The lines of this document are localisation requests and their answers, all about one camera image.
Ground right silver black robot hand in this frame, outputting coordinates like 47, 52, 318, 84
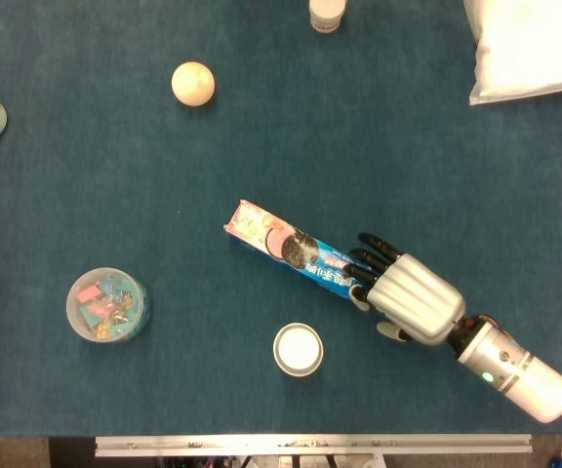
346, 232, 466, 348

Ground blue cookie box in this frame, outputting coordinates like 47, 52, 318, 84
222, 198, 366, 302

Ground upturned white paper cup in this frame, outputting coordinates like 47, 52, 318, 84
272, 321, 325, 378

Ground blue felt table cover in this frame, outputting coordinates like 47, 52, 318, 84
0, 0, 562, 437

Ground white pillow bag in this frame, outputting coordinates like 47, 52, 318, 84
462, 0, 562, 106

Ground small white red-label jar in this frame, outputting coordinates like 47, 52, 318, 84
308, 0, 348, 34

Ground clear tub of binder clips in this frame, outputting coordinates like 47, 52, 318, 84
65, 266, 153, 344

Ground cream ball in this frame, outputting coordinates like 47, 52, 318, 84
171, 60, 217, 107

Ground pink binder clip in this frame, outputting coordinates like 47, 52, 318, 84
74, 285, 102, 305

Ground aluminium rail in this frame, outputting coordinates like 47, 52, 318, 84
94, 433, 534, 458

